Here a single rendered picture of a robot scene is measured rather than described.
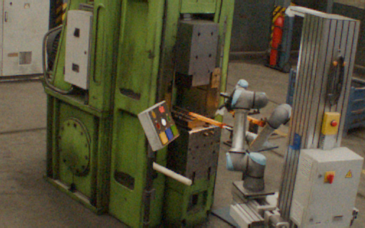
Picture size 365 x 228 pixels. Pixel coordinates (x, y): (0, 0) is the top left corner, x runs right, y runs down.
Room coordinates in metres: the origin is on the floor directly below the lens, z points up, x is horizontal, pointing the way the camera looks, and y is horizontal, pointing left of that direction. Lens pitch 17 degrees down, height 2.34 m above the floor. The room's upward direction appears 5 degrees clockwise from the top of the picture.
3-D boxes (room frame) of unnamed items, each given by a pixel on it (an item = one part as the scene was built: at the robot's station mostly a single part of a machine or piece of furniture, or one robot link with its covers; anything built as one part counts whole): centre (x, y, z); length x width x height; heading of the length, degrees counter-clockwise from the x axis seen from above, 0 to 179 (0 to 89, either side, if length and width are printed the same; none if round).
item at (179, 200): (4.59, -0.02, 0.23); 0.55 x 0.37 x 0.47; 46
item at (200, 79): (4.55, 0.02, 1.32); 0.42 x 0.20 x 0.10; 46
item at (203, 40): (4.58, -0.01, 1.56); 0.42 x 0.39 x 0.40; 46
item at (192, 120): (4.55, 0.02, 0.96); 0.42 x 0.20 x 0.09; 46
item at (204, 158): (4.59, -0.02, 0.69); 0.56 x 0.38 x 0.45; 46
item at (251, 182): (3.51, -0.53, 0.87); 0.15 x 0.15 x 0.10
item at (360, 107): (8.10, -2.23, 0.36); 1.20 x 0.80 x 0.72; 41
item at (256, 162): (3.51, -0.53, 0.98); 0.13 x 0.12 x 0.14; 87
